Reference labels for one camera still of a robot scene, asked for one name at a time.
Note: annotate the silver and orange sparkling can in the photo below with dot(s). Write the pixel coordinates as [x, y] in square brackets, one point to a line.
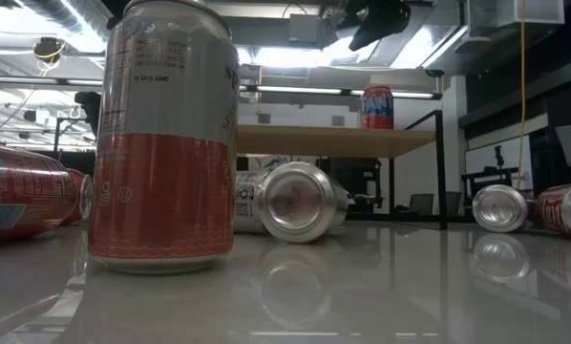
[166, 143]

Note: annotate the black equipment stand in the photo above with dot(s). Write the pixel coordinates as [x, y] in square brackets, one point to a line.
[486, 179]

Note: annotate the colourful wall picture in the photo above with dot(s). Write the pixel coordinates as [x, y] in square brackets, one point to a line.
[271, 162]

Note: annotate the white ceiling air unit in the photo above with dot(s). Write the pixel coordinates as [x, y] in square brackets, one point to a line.
[543, 12]

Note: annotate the wooden shelf black metal legs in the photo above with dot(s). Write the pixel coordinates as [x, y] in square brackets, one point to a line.
[333, 141]

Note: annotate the white board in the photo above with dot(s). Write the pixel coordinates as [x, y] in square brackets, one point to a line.
[476, 162]

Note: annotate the black round ceiling device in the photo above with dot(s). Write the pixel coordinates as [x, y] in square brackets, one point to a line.
[49, 48]

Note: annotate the silver Diet Coke can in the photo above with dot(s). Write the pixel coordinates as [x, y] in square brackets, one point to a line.
[247, 200]

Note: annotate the grey office chair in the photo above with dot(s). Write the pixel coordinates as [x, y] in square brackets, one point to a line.
[421, 203]
[454, 203]

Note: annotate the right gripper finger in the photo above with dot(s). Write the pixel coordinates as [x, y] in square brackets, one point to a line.
[364, 38]

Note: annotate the black background workstation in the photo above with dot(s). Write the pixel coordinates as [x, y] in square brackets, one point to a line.
[357, 172]

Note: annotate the long silver ventilation duct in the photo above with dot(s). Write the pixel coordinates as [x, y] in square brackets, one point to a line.
[70, 16]

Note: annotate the long linear ceiling light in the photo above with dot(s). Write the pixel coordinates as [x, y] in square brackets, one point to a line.
[304, 89]

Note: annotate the red Coca-Cola can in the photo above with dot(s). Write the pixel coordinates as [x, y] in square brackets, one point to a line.
[553, 210]

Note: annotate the grey ceiling duct box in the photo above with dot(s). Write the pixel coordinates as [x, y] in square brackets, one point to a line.
[304, 31]

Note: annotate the green sparkling water can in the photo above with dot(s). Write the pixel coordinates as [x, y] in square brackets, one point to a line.
[297, 200]

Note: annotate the dark red soda can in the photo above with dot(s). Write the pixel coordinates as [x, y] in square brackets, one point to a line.
[500, 208]

